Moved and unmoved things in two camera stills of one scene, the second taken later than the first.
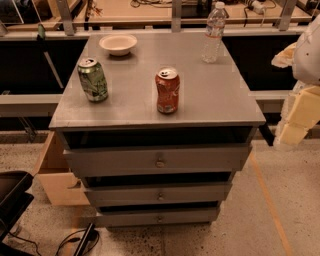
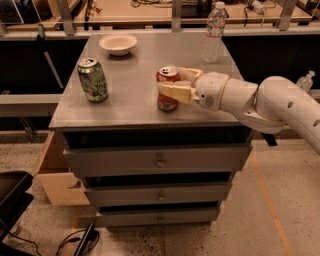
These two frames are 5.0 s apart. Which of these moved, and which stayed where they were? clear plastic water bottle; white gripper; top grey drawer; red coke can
Moved: white gripper
Stayed: clear plastic water bottle; red coke can; top grey drawer
